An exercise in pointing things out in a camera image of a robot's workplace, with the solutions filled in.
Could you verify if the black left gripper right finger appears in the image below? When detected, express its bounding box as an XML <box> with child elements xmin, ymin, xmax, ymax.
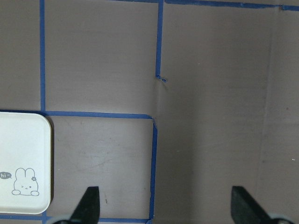
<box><xmin>230</xmin><ymin>186</ymin><xmax>272</xmax><ymax>224</ymax></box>

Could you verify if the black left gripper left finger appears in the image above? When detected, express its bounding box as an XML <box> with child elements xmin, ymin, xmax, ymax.
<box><xmin>70</xmin><ymin>187</ymin><xmax>100</xmax><ymax>224</ymax></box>

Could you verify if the cream rabbit tray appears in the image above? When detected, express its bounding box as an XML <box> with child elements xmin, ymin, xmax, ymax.
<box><xmin>0</xmin><ymin>112</ymin><xmax>52</xmax><ymax>215</ymax></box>

